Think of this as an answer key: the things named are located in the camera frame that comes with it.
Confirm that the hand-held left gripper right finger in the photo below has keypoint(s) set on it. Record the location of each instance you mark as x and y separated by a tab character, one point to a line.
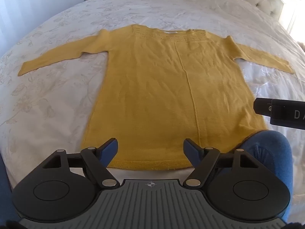
191	149

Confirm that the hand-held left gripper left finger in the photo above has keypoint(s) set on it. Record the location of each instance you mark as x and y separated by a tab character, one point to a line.
110	149

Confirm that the yellow knit sweater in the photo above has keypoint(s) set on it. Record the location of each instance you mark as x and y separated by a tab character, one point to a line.
162	95

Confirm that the blue-trousered knee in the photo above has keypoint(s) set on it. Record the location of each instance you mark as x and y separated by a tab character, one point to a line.
269	155

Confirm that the white floral bedspread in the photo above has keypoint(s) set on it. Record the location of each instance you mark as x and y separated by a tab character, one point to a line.
59	95

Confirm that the bright window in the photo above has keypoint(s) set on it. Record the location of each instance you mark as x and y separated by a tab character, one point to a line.
294	7

